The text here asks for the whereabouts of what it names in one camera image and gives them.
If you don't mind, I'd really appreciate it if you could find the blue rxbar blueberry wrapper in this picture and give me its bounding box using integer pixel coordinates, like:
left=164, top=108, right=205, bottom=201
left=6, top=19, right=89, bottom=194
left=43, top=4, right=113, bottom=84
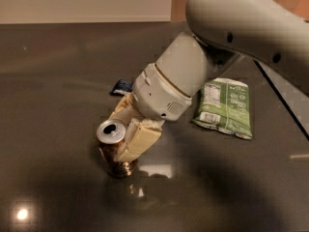
left=109, top=79, right=133, bottom=96

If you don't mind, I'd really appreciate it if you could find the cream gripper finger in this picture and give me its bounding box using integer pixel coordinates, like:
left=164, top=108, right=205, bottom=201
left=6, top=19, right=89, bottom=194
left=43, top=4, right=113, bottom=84
left=114, top=118, right=164, bottom=162
left=109, top=93, right=143, bottom=125

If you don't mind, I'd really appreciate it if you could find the green chip bag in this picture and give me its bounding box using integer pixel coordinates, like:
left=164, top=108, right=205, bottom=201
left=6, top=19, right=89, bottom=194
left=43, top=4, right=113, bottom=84
left=193, top=78, right=252, bottom=140

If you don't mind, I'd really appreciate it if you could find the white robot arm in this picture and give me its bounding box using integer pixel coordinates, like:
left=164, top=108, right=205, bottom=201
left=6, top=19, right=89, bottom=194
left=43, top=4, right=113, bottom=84
left=112, top=0, right=309, bottom=161

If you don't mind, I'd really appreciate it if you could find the orange soda can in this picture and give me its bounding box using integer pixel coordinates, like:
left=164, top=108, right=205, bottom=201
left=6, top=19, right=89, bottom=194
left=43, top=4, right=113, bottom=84
left=97, top=119, right=138, bottom=179

